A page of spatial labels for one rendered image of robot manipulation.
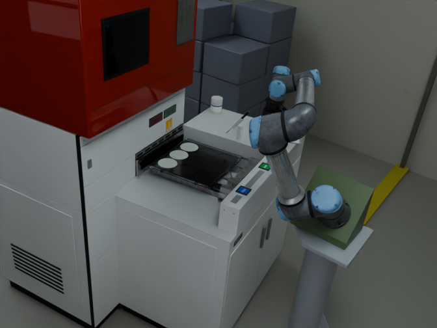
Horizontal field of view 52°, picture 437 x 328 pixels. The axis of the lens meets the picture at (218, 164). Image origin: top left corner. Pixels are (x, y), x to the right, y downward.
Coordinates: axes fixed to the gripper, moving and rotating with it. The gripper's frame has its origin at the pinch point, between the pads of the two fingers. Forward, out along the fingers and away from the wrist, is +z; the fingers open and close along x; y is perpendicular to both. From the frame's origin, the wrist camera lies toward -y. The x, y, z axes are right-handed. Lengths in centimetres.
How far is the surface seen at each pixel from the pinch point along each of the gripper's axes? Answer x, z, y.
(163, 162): 22, 21, 50
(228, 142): -10.0, 15.9, 29.0
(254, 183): 22.4, 14.6, -0.9
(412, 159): -231, 98, -65
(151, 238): 51, 45, 37
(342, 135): -242, 99, 5
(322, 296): 24, 63, -45
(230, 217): 45.0, 20.5, -0.2
